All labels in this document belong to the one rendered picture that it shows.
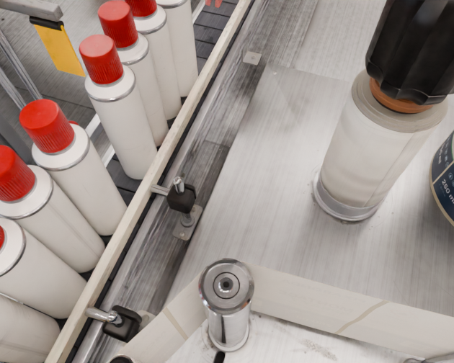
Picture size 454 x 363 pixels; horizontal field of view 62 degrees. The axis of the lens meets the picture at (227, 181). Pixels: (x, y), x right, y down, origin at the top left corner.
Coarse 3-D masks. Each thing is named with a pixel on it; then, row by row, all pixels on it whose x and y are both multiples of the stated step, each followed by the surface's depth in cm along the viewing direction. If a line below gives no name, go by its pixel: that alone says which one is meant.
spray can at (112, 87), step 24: (96, 48) 34; (96, 72) 35; (120, 72) 37; (96, 96) 37; (120, 96) 37; (120, 120) 40; (144, 120) 43; (120, 144) 44; (144, 144) 45; (144, 168) 48
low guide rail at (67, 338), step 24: (240, 0) 65; (216, 48) 59; (192, 96) 54; (168, 144) 50; (144, 192) 46; (120, 240) 43; (96, 288) 40; (72, 312) 39; (72, 336) 38; (48, 360) 37
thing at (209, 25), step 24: (216, 24) 67; (240, 24) 67; (216, 72) 61; (192, 120) 56; (120, 168) 52; (168, 168) 52; (120, 192) 50; (144, 216) 48; (120, 264) 47; (72, 360) 42
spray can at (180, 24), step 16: (160, 0) 44; (176, 0) 44; (176, 16) 46; (176, 32) 48; (192, 32) 50; (176, 48) 50; (192, 48) 52; (176, 64) 52; (192, 64) 54; (192, 80) 56
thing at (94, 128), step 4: (96, 116) 46; (92, 120) 46; (96, 120) 46; (92, 124) 46; (96, 124) 45; (100, 124) 46; (88, 128) 45; (92, 128) 45; (96, 128) 45; (100, 128) 46; (88, 132) 45; (92, 132) 45; (96, 132) 45; (100, 132) 46; (92, 136) 45; (96, 136) 46; (92, 140) 45
